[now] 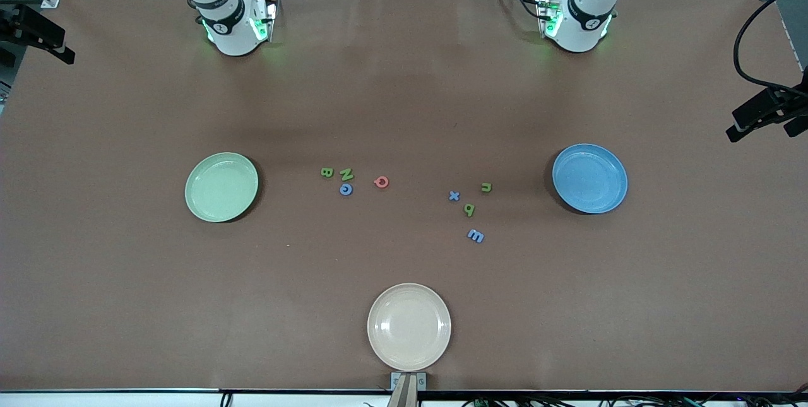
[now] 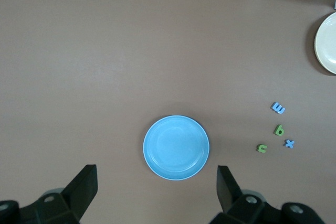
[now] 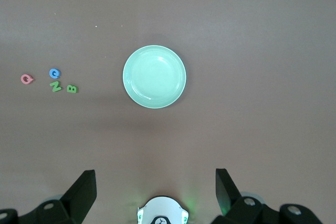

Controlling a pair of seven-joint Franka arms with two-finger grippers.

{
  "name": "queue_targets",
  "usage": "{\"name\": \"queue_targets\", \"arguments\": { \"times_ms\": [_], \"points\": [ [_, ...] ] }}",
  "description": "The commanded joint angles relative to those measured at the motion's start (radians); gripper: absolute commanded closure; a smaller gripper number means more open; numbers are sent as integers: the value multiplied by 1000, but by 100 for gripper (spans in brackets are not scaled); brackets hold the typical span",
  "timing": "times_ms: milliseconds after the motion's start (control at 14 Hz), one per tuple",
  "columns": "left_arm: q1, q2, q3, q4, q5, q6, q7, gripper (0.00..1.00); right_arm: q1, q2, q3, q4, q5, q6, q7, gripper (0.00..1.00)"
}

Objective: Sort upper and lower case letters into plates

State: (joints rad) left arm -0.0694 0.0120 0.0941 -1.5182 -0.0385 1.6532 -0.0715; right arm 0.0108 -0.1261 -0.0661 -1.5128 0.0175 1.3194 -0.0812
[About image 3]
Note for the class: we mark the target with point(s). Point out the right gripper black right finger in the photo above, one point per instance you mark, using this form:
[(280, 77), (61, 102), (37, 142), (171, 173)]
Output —
[(225, 190)]

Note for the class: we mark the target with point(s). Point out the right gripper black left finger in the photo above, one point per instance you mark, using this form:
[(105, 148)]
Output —
[(78, 195)]

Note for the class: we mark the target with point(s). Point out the green letter B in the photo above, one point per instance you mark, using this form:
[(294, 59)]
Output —
[(72, 89)]

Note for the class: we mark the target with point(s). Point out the green letter N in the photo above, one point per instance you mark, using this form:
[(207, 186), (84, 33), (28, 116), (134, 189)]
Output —
[(56, 86)]

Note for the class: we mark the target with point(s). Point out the blue round capital letter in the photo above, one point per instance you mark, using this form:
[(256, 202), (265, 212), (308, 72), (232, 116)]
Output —
[(51, 73)]

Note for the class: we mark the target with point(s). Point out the pink letter Q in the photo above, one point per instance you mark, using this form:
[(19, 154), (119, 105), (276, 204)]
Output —
[(22, 78)]

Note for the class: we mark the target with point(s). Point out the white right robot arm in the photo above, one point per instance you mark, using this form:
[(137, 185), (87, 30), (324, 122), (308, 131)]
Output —
[(162, 205)]

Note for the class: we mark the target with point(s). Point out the green plate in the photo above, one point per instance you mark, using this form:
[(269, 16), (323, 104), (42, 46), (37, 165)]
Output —
[(155, 77)]

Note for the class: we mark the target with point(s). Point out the brown table cover mat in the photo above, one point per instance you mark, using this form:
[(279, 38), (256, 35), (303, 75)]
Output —
[(236, 51)]

